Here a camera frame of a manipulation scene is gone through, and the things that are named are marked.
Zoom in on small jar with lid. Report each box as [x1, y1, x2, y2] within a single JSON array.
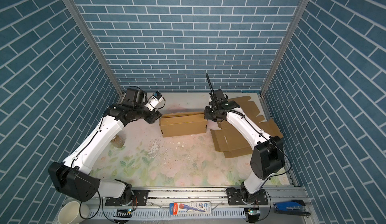
[[111, 135, 125, 149]]

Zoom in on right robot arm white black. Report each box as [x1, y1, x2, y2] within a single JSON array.
[[204, 89, 285, 204]]

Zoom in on right controller board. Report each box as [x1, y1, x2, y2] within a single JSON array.
[[244, 208, 260, 224]]

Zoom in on white bowl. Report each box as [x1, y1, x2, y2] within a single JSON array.
[[58, 201, 90, 224]]

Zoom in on blue stapler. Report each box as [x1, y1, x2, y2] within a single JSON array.
[[273, 200, 311, 217]]

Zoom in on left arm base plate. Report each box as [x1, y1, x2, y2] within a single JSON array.
[[104, 189, 149, 207]]

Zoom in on left controller board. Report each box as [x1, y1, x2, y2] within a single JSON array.
[[113, 209, 133, 224]]

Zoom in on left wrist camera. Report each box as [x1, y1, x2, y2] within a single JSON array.
[[146, 91, 166, 111]]

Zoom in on brown cardboard box stack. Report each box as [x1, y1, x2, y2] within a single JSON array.
[[211, 96, 283, 158]]

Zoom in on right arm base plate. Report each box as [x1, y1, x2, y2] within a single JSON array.
[[226, 187, 268, 206]]

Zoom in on controller board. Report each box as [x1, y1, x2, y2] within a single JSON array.
[[244, 208, 260, 224], [113, 209, 133, 224]]

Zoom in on toothpaste package red blue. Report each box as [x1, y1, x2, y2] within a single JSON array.
[[169, 202, 212, 216]]

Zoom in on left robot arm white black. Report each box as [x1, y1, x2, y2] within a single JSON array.
[[48, 86, 166, 206]]

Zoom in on aluminium rail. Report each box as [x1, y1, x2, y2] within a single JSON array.
[[85, 186, 318, 224]]

